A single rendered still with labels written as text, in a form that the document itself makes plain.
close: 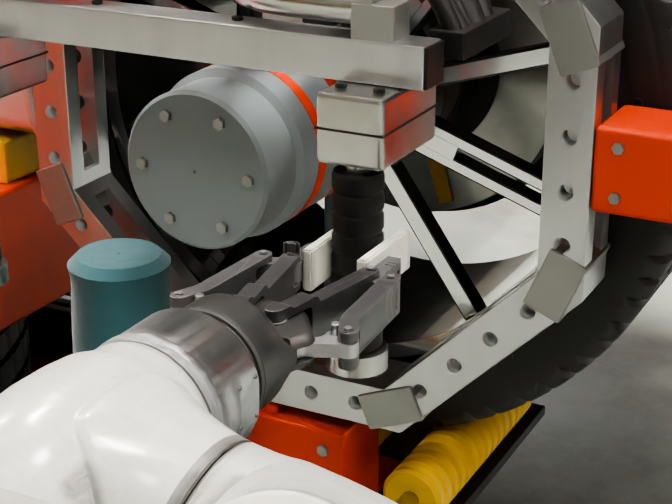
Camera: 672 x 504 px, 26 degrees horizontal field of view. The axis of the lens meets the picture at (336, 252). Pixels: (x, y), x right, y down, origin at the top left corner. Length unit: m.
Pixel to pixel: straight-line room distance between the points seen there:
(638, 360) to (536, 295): 1.65
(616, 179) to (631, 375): 1.65
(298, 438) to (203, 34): 0.45
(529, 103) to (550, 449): 1.15
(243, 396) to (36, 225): 0.91
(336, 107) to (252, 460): 0.33
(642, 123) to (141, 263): 0.43
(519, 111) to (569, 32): 0.32
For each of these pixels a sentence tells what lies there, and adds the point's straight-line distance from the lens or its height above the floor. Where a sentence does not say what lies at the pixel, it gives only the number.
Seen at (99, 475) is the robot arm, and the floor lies 0.86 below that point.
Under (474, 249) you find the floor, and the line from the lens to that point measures 3.32.
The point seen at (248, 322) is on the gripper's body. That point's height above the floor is 0.86.
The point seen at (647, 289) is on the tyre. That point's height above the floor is 0.72.
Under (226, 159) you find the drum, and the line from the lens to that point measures 1.11.
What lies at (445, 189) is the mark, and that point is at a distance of 1.48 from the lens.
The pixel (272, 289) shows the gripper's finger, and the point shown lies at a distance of 0.93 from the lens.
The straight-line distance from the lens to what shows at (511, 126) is 1.44.
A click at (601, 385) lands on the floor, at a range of 2.72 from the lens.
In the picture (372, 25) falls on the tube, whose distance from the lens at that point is 0.97.
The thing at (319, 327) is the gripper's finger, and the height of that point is 0.83.
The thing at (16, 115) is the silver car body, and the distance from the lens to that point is 1.62.
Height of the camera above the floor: 1.20
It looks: 21 degrees down
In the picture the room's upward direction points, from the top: straight up
